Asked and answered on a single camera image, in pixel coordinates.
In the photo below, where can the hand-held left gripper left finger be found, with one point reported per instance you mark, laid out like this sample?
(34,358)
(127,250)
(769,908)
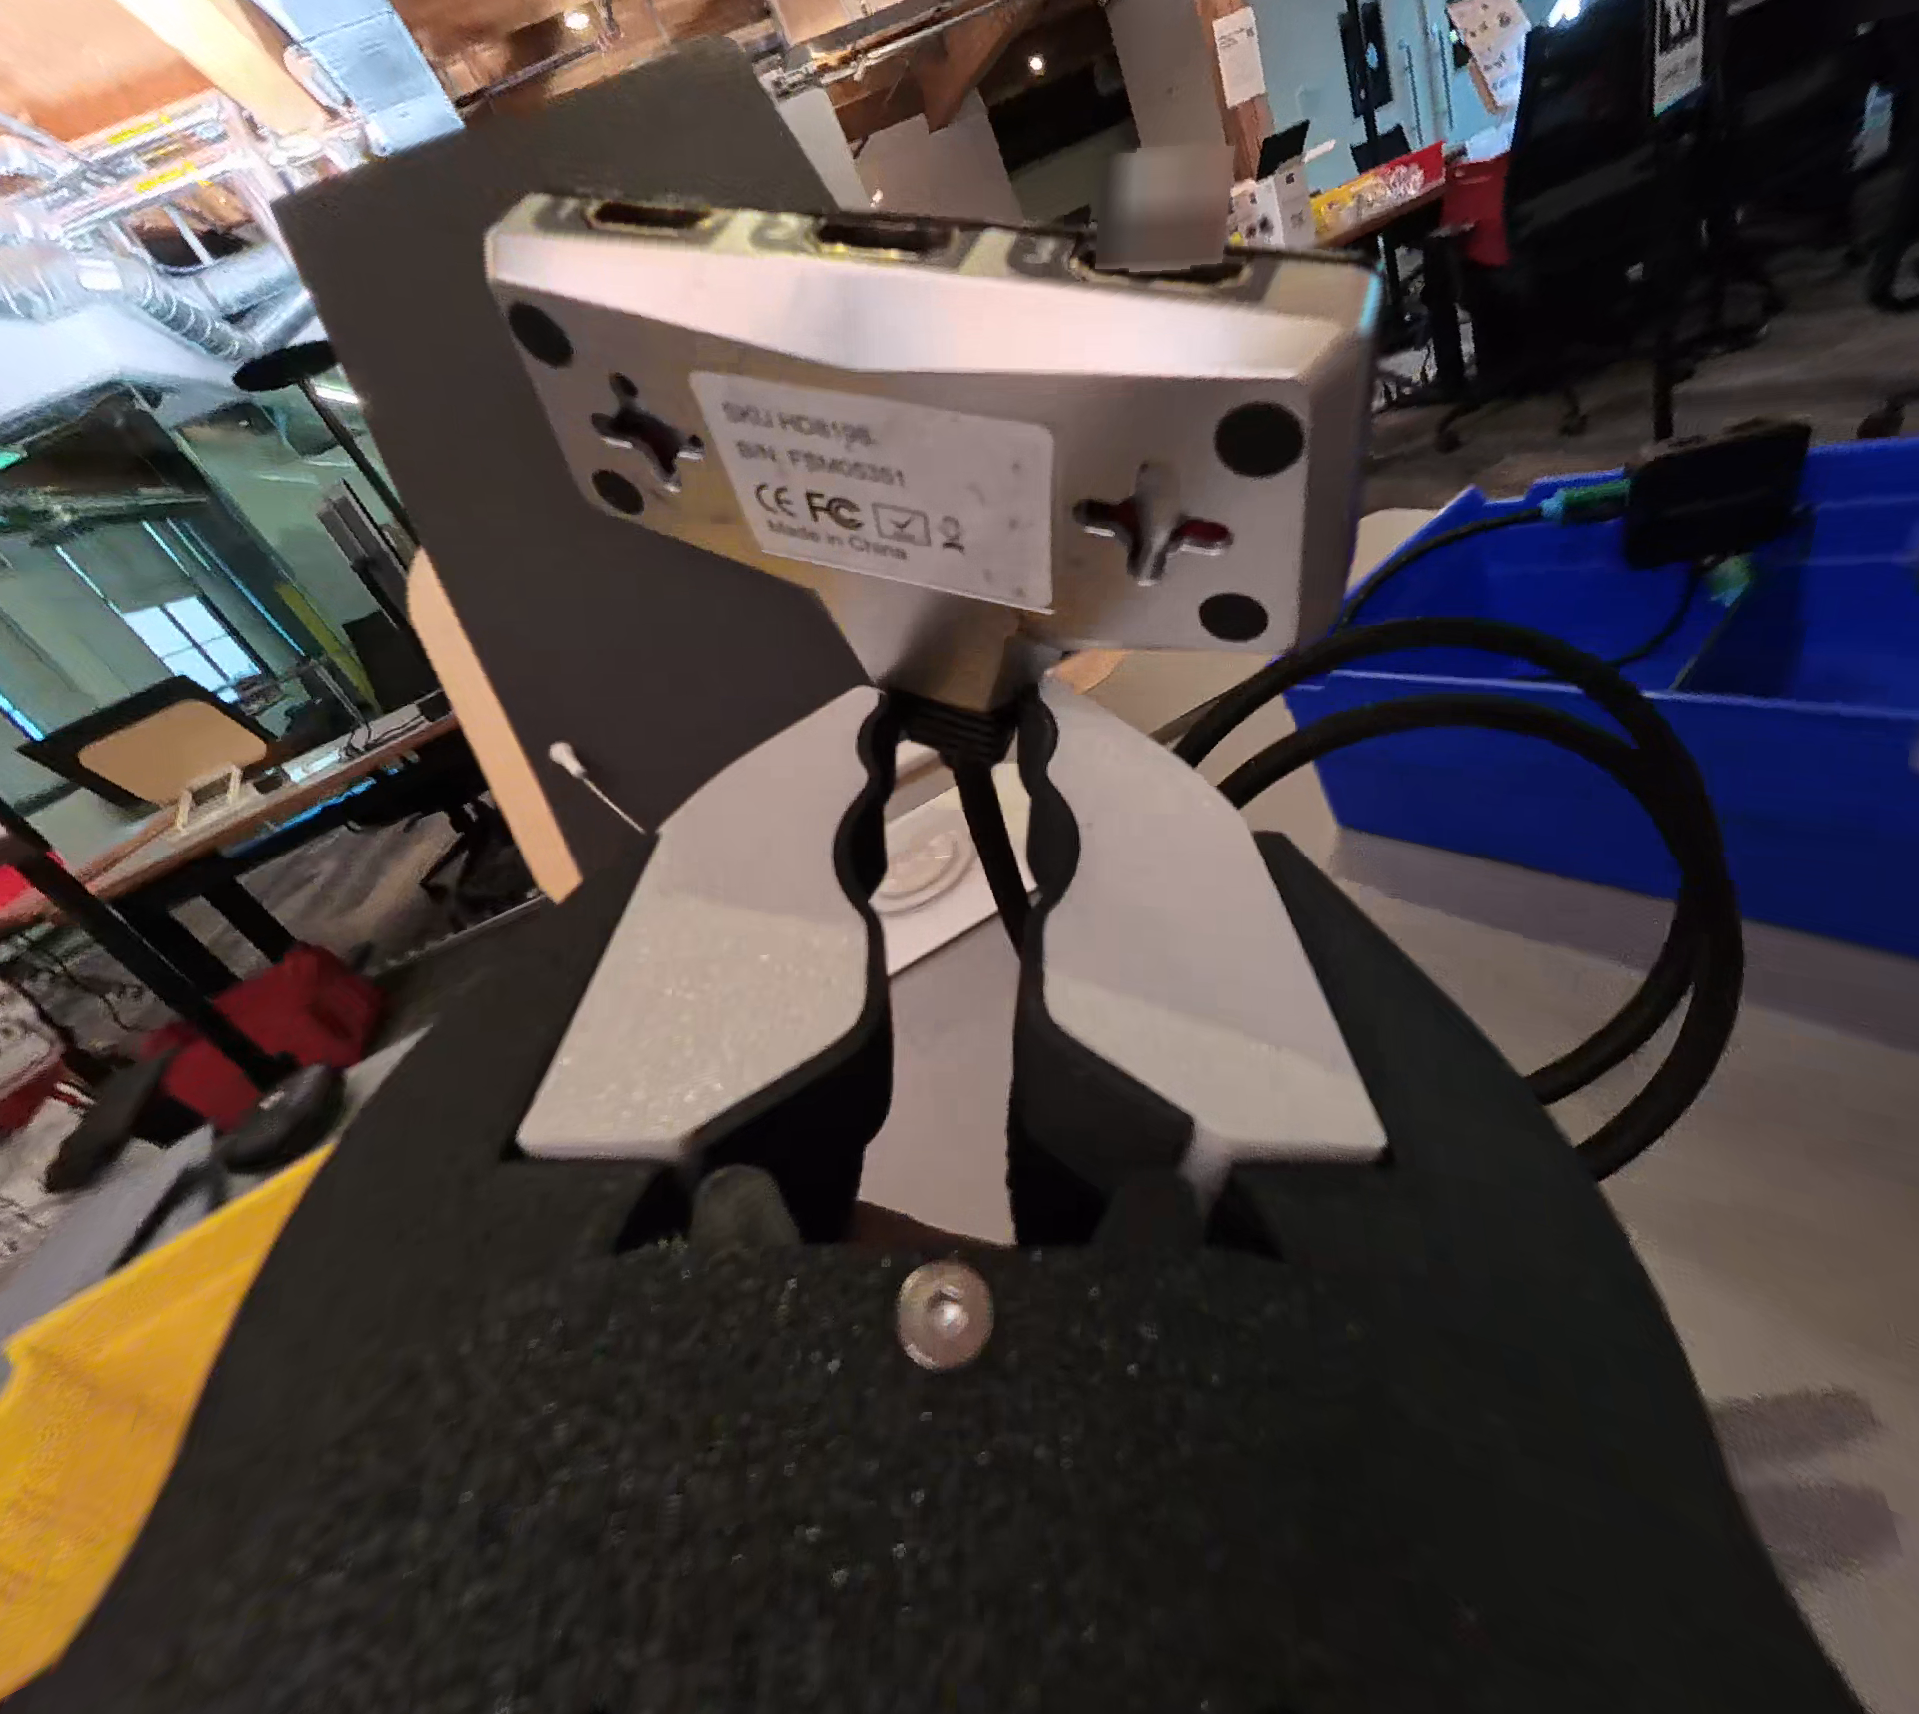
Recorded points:
(707,979)

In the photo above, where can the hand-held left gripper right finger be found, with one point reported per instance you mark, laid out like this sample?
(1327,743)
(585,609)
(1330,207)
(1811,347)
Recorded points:
(1199,979)

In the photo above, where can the blue plastic bin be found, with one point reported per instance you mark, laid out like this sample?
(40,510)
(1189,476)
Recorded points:
(1802,770)

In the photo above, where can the grey hdmi switch box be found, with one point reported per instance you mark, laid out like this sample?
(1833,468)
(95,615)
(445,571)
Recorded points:
(898,366)

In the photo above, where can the yellow plastic bin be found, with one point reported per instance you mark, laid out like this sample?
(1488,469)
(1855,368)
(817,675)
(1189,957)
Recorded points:
(107,1414)

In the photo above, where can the grey desk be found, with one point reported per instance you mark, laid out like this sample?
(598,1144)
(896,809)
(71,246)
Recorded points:
(1724,1295)

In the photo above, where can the red bag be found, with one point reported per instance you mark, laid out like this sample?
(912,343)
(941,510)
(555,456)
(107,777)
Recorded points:
(285,1011)

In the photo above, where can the long wooden table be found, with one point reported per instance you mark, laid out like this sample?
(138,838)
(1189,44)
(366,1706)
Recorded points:
(303,787)

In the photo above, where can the black chair with wooden back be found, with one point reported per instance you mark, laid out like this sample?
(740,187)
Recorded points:
(166,755)

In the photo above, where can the black board with wooden rim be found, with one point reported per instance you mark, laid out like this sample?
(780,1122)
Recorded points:
(450,394)

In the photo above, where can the red plastic bin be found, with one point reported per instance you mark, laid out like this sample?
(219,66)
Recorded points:
(1477,207)

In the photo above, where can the black office chair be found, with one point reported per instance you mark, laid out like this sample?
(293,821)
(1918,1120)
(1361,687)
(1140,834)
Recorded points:
(1590,169)

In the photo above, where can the silver ventilation duct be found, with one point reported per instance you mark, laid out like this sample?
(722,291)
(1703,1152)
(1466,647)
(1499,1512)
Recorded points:
(153,288)

